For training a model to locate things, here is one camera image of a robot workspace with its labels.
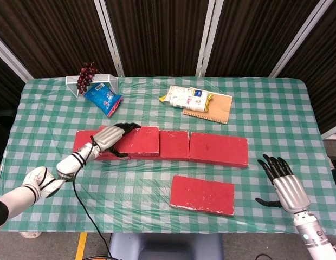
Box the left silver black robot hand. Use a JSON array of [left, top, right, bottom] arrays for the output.
[[89, 122, 142, 158]]

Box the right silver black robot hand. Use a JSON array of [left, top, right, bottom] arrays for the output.
[[255, 154, 311, 213]]

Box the red brick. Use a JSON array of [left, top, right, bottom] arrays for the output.
[[73, 129, 131, 161], [188, 132, 249, 168], [99, 125, 160, 157], [169, 175, 236, 217], [129, 130, 190, 161]]

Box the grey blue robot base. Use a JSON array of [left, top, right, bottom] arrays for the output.
[[107, 232, 224, 260]]

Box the blue snack bag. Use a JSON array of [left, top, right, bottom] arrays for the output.
[[83, 82, 123, 118]]

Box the green white checked tablecloth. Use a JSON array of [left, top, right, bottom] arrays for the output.
[[0, 76, 336, 235]]

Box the white metal mesh rack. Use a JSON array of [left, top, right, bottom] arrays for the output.
[[65, 74, 119, 97]]

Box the dark red grape bunch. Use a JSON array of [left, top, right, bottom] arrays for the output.
[[76, 62, 101, 95]]

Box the white printed snack package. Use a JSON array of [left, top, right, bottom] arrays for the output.
[[159, 85, 207, 112]]

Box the brown kraft spiral notebook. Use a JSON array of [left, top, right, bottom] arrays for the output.
[[182, 92, 234, 125]]

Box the dark corrugated partition panel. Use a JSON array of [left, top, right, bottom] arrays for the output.
[[94, 0, 223, 78], [0, 34, 32, 112], [269, 0, 336, 139], [196, 0, 334, 79], [0, 0, 122, 80]]

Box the yellow floor tape strip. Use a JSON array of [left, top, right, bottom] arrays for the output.
[[75, 232, 88, 260]]

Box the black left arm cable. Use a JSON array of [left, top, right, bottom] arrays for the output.
[[72, 135, 113, 258]]

